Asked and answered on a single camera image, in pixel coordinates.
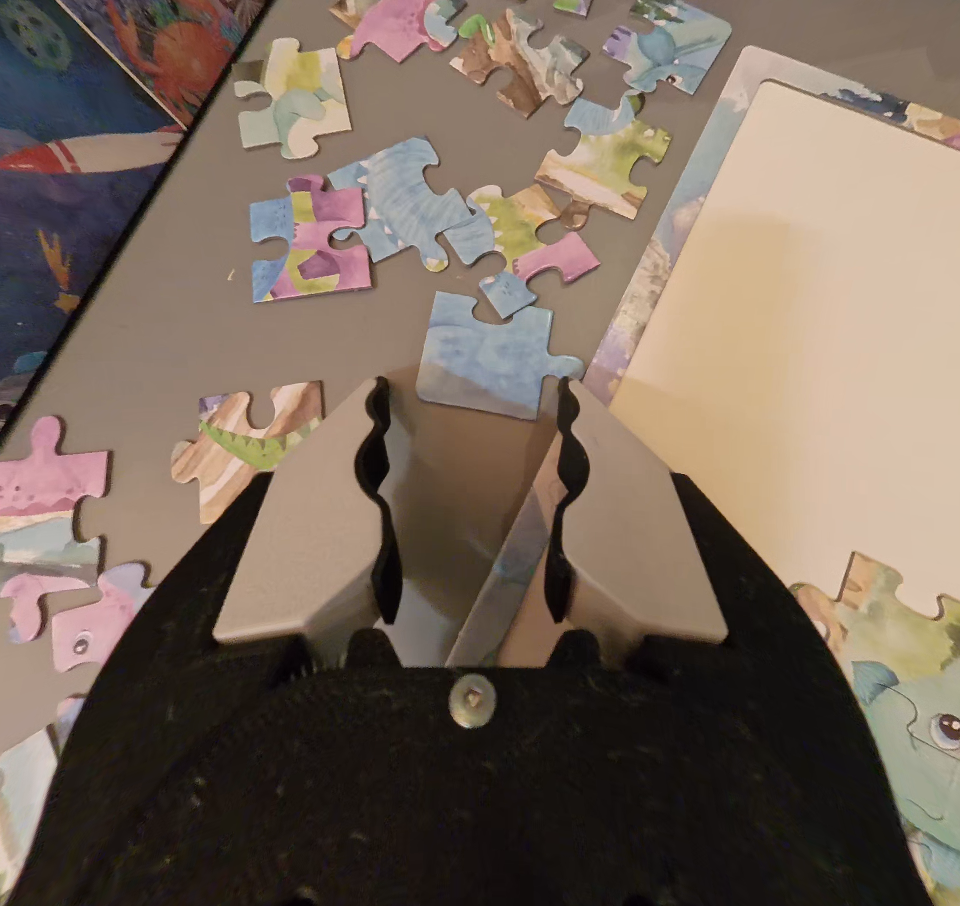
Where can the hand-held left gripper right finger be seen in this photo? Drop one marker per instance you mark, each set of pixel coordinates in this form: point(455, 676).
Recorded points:
point(645, 554)

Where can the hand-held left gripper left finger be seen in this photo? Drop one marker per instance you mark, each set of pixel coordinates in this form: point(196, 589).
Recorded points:
point(307, 546)

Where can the green beige jigsaw piece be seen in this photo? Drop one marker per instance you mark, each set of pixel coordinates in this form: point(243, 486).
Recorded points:
point(217, 456)

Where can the light blue jigsaw piece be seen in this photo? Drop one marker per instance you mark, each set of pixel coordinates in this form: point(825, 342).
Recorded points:
point(487, 355)

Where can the yellow green eyed jigsaw piece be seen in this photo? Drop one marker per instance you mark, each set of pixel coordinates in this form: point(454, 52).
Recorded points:
point(892, 636)

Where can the puzzle tray with painted border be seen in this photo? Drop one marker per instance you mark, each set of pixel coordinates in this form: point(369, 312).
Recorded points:
point(787, 321)

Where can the pile of jigsaw pieces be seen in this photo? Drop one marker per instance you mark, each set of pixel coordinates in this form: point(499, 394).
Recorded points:
point(525, 59)

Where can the blue dinosaur head jigsaw piece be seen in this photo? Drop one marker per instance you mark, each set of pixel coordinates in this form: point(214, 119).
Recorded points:
point(675, 44)

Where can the illustrated puzzle box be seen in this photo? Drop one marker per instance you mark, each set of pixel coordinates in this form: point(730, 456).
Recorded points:
point(75, 171)

